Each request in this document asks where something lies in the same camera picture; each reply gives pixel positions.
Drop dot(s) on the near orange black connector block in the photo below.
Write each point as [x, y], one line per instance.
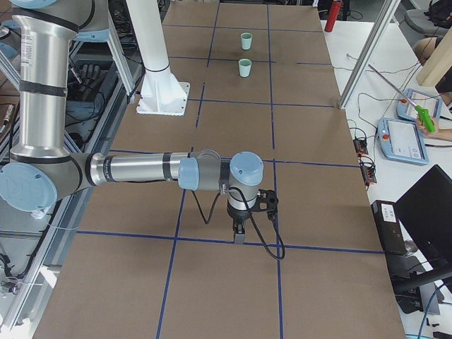
[368, 170]

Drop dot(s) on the grey office chair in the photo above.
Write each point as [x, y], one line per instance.
[419, 22]

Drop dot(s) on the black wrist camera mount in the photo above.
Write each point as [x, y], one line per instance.
[267, 201]

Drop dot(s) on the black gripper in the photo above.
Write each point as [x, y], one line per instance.
[236, 214]

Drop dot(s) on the aluminium table frame rail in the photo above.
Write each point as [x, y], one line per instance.
[38, 248]

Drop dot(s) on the wooden board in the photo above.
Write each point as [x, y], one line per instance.
[437, 55]

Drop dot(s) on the black computer box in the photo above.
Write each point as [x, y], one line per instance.
[388, 227]

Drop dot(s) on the aluminium frame post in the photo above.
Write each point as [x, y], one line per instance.
[383, 19]

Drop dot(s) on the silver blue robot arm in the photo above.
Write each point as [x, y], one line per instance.
[41, 171]

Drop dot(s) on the far teach pendant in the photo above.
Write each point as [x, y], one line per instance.
[407, 112]

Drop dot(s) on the far orange black connector block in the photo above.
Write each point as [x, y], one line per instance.
[360, 146]

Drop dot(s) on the orange black connector block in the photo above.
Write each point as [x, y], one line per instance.
[360, 146]
[368, 170]

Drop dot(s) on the green handled grabber stick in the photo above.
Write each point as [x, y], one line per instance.
[422, 113]

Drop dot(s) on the teach pendant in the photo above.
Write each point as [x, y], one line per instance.
[407, 112]
[401, 141]

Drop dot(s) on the near teach pendant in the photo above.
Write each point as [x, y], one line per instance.
[401, 141]

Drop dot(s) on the mint green cup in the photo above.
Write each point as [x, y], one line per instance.
[246, 40]
[244, 67]

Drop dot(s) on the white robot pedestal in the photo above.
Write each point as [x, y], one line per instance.
[161, 92]

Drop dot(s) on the red bottle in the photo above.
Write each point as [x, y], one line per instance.
[333, 15]

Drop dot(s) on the black monitor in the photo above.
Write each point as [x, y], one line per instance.
[425, 212]

